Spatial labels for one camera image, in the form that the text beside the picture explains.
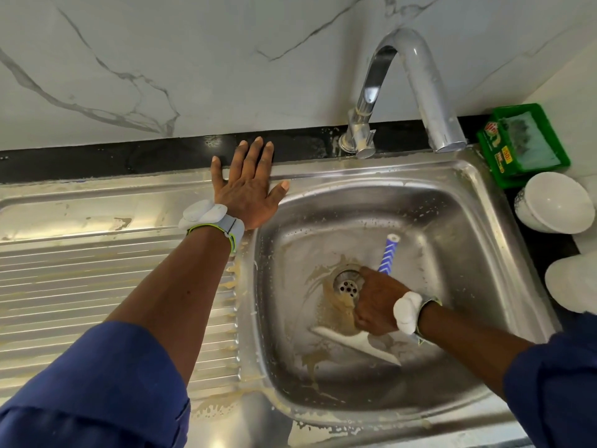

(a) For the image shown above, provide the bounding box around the white bowl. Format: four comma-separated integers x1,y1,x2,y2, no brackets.
514,171,596,235

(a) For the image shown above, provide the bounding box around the person's left hand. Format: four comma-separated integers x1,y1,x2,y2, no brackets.
210,136,291,231

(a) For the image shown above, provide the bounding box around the person's right hand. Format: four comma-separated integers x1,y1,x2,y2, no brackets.
353,268,412,337

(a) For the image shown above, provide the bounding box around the chrome faucet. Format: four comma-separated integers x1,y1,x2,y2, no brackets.
338,27,468,161

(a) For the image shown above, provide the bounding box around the blue white squeegee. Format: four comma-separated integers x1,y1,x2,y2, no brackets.
310,233,404,366

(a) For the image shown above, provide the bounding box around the green soap tray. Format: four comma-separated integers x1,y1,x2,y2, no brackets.
478,103,572,190

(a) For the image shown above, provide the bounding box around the metal drain strainer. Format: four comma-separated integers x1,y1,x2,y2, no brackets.
333,268,367,299

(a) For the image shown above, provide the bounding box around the stainless steel sink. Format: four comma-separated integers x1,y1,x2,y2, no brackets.
0,149,561,448

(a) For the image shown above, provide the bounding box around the person's left forearm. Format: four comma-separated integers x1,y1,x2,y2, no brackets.
104,228,233,383

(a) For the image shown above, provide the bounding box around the white yellow spray bottle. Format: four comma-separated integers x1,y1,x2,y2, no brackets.
545,251,597,315

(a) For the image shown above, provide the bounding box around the white left wrist tracker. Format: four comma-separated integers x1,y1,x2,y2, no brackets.
178,199,246,256

